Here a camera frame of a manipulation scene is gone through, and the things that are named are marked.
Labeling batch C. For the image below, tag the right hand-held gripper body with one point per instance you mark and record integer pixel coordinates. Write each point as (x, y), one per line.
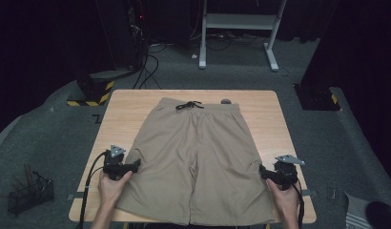
(285, 171)

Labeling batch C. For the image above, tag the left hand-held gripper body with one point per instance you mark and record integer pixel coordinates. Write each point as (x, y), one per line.
(114, 162)

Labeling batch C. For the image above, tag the beige shorts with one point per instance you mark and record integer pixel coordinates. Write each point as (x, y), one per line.
(196, 159)

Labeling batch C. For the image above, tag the person's left hand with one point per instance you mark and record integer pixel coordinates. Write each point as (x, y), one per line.
(111, 189)

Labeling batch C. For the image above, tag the person's right hand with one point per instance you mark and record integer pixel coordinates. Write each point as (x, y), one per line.
(285, 200)

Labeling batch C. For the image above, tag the grey tape strip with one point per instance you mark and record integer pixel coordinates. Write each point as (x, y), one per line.
(74, 196)
(311, 192)

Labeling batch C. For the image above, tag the black floor tape mark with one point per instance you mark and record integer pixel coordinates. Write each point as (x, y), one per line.
(97, 119)

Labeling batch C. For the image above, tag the yellow-black striped stand base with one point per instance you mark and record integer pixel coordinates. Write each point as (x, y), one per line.
(95, 89)

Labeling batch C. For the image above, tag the grey round table grommet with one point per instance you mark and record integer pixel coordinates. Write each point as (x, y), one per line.
(226, 101)

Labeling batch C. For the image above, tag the black stand base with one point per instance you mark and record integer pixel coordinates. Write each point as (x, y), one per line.
(316, 98)

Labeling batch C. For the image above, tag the grey striped cloth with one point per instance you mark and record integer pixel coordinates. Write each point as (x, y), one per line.
(355, 213)

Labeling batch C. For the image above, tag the person's black shoe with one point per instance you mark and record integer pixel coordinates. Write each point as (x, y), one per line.
(382, 216)

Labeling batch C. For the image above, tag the dark equipment rack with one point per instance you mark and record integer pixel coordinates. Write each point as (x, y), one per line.
(138, 31)

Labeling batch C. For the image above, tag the white metal desk frame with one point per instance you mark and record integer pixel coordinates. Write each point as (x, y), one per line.
(241, 21)

